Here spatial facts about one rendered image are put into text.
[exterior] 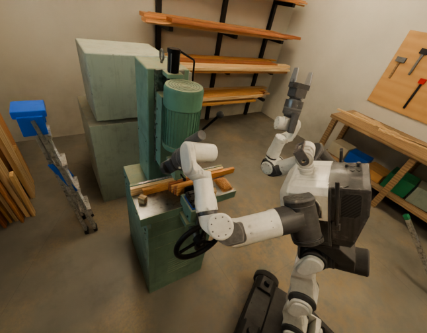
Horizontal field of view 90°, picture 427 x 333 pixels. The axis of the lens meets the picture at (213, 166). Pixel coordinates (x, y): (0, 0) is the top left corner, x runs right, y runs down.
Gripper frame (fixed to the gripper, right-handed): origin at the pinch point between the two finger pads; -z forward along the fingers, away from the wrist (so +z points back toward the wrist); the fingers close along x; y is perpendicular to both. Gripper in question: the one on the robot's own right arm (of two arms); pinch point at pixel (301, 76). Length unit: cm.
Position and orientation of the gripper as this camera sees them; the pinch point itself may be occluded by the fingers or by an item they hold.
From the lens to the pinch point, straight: 119.0
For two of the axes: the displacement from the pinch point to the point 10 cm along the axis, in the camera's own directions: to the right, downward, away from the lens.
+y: -4.9, -3.8, 7.8
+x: -8.5, 0.2, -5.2
